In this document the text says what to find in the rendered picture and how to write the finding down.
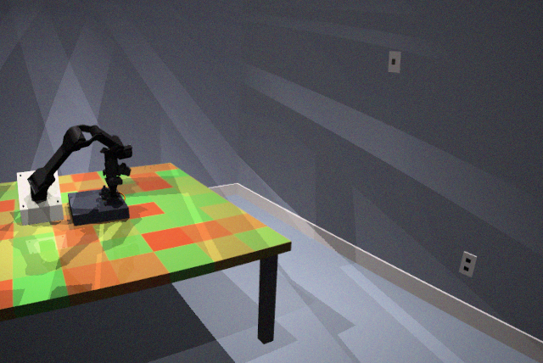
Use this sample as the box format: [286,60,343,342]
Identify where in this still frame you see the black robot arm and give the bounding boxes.
[27,124,132,201]

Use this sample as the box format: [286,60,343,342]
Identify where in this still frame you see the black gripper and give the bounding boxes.
[103,161,123,196]

